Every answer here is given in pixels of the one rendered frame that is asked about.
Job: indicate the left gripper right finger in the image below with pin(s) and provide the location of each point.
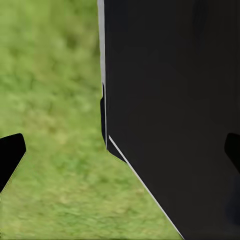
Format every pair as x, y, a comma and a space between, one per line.
232, 149

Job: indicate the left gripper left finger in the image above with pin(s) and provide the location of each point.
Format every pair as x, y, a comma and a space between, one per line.
12, 150

